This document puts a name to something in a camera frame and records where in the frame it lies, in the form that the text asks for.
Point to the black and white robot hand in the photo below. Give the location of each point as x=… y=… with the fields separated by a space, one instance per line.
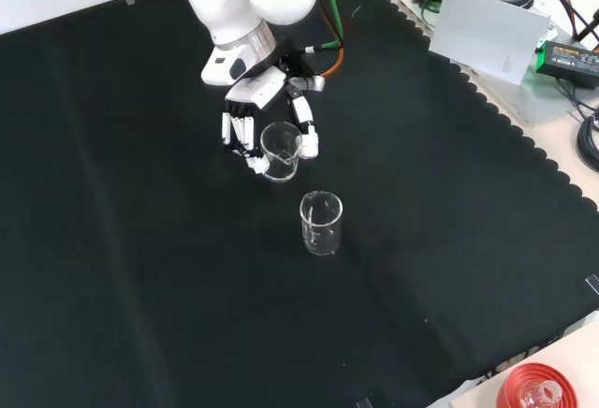
x=255 y=90

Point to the small clear glass beaker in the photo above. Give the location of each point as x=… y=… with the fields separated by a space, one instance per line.
x=281 y=167

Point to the tall clear glass beaker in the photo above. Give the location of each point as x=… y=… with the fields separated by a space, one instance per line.
x=323 y=239

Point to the black bench cloth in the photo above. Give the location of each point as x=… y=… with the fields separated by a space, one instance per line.
x=140 y=216

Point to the pale board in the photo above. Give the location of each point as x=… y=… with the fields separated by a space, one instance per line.
x=486 y=33

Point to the black power adapter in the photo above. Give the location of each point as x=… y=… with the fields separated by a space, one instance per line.
x=571 y=59

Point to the red ribbed round dish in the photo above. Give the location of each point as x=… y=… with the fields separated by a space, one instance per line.
x=515 y=380

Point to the small clear glass flask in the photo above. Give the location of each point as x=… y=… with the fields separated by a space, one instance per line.
x=543 y=394

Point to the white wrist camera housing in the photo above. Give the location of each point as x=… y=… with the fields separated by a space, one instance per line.
x=217 y=68

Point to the grey metal base plate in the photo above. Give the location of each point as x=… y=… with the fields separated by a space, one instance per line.
x=547 y=104

